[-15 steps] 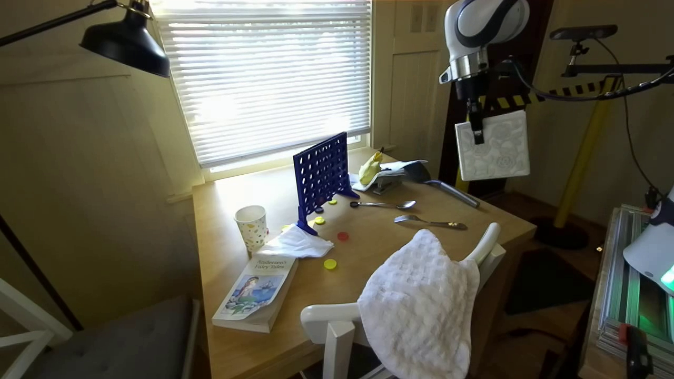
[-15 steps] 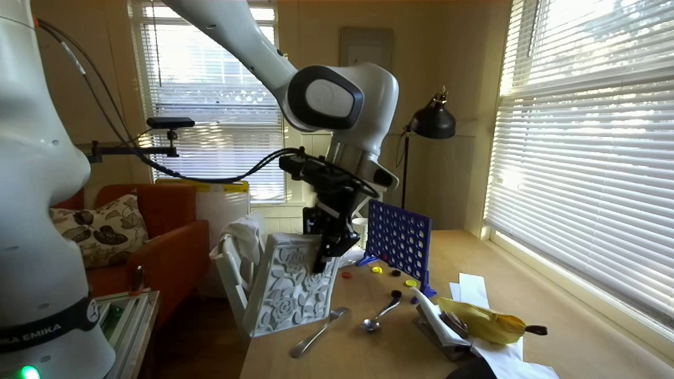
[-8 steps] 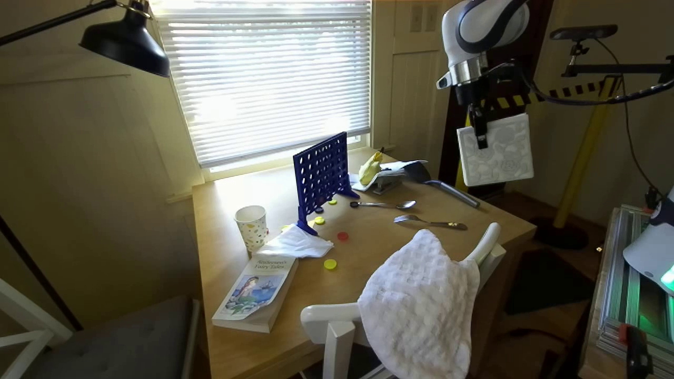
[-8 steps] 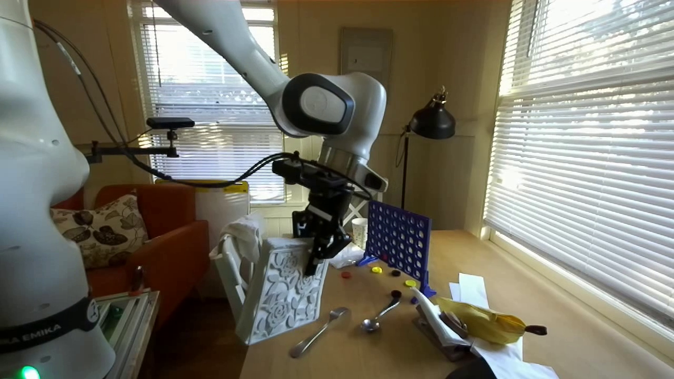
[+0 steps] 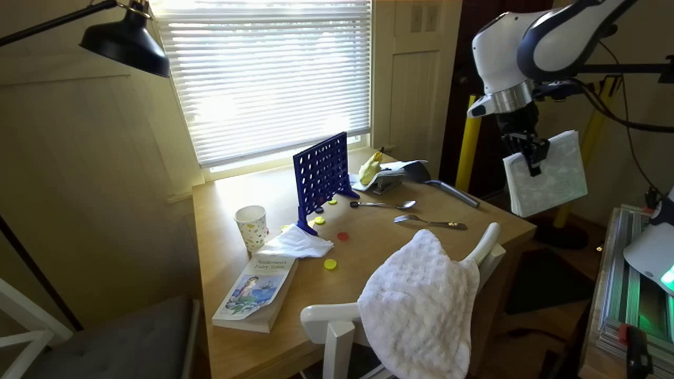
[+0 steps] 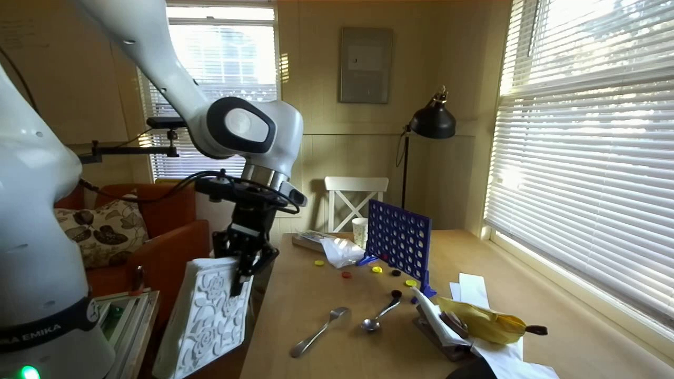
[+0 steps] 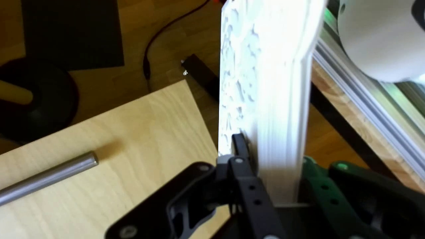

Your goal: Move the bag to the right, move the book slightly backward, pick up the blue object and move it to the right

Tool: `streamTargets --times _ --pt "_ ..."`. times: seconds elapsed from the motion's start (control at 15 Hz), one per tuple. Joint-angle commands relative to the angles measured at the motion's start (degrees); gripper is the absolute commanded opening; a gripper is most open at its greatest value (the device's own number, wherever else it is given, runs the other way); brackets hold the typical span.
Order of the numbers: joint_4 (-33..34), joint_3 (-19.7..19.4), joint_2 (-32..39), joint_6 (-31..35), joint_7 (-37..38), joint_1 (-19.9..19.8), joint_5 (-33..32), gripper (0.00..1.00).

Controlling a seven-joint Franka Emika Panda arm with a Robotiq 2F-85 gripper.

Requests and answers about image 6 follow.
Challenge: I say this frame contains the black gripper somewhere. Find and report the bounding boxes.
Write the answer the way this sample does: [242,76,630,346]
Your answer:
[213,202,278,297]

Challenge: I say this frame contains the white patterned hardcover book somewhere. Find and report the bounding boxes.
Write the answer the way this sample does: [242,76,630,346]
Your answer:
[151,255,258,379]

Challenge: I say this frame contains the blue connect four grid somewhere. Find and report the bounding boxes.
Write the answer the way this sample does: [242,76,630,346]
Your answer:
[357,197,438,297]

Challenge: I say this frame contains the yellow banana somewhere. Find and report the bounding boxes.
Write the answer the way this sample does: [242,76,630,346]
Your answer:
[435,295,550,348]

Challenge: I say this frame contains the illustrated paperback book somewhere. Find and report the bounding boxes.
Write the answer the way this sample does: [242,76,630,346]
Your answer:
[291,229,332,257]

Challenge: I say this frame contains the translucent bin yellow lid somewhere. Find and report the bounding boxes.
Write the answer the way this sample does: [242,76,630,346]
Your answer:
[153,176,253,243]

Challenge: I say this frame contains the orange sofa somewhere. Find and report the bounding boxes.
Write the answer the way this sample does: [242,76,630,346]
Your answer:
[55,181,213,333]

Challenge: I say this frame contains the silver fork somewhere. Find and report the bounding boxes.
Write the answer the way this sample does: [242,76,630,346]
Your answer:
[288,306,351,359]

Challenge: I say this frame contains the white crumpled napkin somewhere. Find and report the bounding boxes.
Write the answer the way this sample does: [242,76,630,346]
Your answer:
[319,233,366,269]

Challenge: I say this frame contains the stack of framed panels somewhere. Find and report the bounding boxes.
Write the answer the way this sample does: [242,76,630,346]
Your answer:
[91,288,163,379]

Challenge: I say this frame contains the silver spoon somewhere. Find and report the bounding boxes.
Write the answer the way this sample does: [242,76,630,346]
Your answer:
[360,288,407,334]

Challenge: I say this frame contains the white cross-back wooden chair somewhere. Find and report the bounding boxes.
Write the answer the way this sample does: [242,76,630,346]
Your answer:
[322,175,389,235]

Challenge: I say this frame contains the leaf patterned pillow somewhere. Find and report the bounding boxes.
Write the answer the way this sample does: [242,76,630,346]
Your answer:
[52,197,151,269]

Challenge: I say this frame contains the white folded paper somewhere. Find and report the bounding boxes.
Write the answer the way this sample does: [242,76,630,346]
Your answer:
[413,284,469,351]

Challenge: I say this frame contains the white framed window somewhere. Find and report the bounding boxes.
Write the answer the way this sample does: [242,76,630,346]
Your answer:
[135,2,288,206]

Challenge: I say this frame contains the loose white paper sheets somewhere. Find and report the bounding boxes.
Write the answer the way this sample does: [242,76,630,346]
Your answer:
[446,271,560,379]

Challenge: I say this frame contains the black floor lamp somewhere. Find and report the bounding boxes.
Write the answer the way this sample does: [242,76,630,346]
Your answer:
[399,83,460,211]

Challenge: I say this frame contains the white window blinds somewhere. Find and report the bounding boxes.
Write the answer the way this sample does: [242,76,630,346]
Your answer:
[483,0,674,328]

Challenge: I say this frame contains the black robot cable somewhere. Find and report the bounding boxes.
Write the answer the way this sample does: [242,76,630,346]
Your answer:
[75,168,298,212]

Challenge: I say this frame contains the black stereo camera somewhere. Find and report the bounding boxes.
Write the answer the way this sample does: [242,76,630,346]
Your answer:
[145,115,189,131]

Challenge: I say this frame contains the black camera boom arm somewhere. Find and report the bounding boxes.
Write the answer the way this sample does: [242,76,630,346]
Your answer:
[69,127,182,163]

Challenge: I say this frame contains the framed wall picture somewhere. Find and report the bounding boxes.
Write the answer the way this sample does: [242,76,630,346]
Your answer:
[338,26,397,107]

